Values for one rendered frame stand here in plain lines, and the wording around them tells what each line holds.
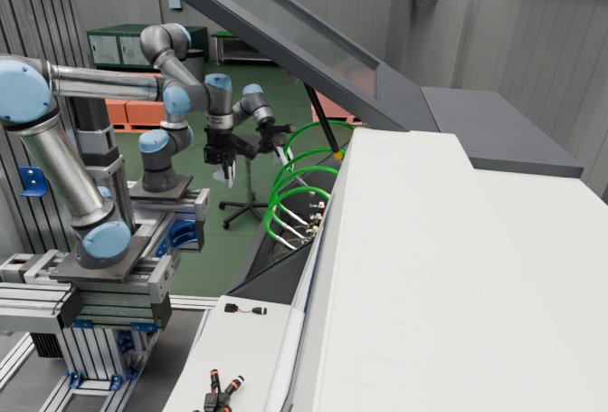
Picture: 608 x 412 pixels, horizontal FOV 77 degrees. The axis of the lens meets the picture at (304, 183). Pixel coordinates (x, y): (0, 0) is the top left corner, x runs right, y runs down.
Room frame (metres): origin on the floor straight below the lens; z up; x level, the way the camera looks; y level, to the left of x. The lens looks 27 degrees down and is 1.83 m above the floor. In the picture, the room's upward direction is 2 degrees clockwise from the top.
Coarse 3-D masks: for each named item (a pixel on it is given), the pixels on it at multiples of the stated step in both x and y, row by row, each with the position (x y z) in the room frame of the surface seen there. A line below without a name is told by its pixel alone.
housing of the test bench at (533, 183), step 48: (432, 96) 1.35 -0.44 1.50; (480, 96) 1.37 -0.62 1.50; (480, 144) 0.88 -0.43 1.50; (528, 144) 0.90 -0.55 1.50; (528, 192) 0.70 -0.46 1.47; (576, 192) 0.70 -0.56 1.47; (528, 240) 0.52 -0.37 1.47; (576, 240) 0.53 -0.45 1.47; (576, 288) 0.41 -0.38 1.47; (576, 336) 0.33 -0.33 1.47
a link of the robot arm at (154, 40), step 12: (144, 36) 1.47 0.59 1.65; (156, 36) 1.47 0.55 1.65; (168, 36) 1.52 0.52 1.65; (144, 48) 1.45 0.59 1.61; (156, 48) 1.43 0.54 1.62; (168, 48) 1.46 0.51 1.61; (156, 60) 1.42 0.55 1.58; (168, 60) 1.43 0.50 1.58; (168, 72) 1.42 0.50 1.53; (180, 72) 1.42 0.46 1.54; (192, 84) 1.41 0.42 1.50
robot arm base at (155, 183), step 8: (144, 168) 1.45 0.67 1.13; (168, 168) 1.47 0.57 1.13; (144, 176) 1.45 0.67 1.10; (152, 176) 1.43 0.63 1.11; (160, 176) 1.44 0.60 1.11; (168, 176) 1.46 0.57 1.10; (176, 176) 1.51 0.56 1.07; (144, 184) 1.45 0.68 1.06; (152, 184) 1.42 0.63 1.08; (160, 184) 1.43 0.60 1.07; (168, 184) 1.45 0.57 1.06; (176, 184) 1.48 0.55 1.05; (152, 192) 1.42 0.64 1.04
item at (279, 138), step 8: (264, 120) 1.41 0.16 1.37; (272, 120) 1.43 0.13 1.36; (256, 128) 1.44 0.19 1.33; (264, 128) 1.43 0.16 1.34; (264, 136) 1.41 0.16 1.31; (272, 136) 1.36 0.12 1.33; (280, 136) 1.39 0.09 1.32; (264, 144) 1.38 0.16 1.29; (280, 144) 1.37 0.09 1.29; (264, 152) 1.37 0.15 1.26
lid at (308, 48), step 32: (192, 0) 0.88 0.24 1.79; (224, 0) 0.91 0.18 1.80; (256, 0) 1.24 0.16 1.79; (288, 0) 1.51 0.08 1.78; (256, 32) 0.86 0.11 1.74; (288, 32) 1.10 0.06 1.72; (320, 32) 1.41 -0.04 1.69; (288, 64) 0.85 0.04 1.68; (320, 64) 0.89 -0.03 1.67; (352, 64) 1.22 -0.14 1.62; (384, 64) 1.49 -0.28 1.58; (352, 96) 0.82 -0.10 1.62; (384, 96) 0.98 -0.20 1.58; (416, 96) 1.29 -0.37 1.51; (384, 128) 0.81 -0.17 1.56; (416, 128) 0.88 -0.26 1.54
